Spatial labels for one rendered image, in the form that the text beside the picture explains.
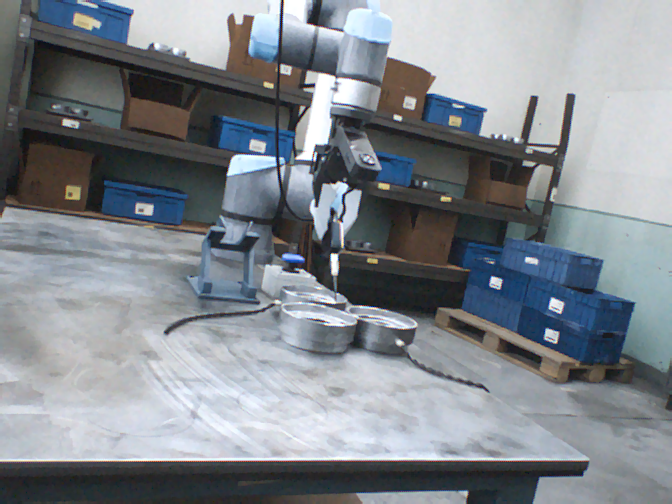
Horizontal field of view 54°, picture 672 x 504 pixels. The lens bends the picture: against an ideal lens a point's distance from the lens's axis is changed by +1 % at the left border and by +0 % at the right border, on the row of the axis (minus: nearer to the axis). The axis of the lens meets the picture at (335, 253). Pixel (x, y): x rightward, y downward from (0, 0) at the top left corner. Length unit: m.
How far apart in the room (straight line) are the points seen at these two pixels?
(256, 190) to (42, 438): 0.96
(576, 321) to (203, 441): 4.10
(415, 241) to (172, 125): 2.02
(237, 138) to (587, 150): 3.03
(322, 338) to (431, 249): 4.38
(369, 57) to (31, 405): 0.71
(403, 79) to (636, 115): 1.92
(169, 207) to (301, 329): 3.64
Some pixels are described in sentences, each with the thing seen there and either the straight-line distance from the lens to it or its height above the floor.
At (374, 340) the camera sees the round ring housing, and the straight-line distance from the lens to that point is 0.91.
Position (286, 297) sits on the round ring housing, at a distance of 0.99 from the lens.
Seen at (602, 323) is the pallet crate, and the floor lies 0.41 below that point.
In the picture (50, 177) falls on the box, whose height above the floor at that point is 0.64.
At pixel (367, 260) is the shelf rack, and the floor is 0.42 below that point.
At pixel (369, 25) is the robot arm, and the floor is 1.26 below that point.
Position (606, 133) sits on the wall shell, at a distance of 5.94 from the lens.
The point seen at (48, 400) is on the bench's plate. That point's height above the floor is 0.80.
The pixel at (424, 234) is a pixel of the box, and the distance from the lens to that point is 5.14.
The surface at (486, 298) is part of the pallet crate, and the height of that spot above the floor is 0.31.
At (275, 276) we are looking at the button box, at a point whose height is 0.84.
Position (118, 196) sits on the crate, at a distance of 4.42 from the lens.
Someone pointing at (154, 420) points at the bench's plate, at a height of 0.80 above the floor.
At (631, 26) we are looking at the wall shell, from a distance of 6.12.
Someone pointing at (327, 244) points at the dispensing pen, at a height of 0.91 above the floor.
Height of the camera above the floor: 1.04
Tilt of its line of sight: 7 degrees down
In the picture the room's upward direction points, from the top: 12 degrees clockwise
